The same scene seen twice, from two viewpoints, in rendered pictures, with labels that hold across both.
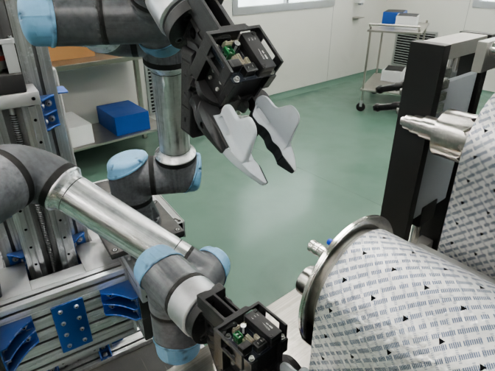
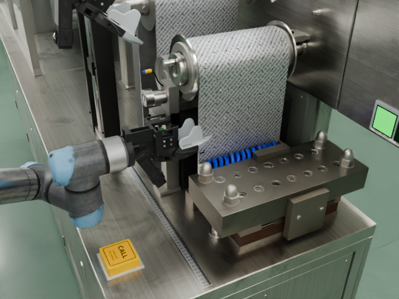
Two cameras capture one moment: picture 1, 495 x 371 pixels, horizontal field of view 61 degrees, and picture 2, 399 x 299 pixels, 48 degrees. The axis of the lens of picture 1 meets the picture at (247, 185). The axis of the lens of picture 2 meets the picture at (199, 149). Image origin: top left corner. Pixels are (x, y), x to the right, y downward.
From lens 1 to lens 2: 0.81 m
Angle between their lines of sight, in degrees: 65
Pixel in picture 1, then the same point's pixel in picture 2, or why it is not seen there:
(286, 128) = not seen: hidden behind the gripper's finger
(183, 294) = (113, 146)
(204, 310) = (133, 139)
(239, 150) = (129, 31)
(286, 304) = not seen: hidden behind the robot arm
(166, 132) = not seen: outside the picture
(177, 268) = (88, 144)
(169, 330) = (98, 192)
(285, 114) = (122, 8)
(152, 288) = (88, 165)
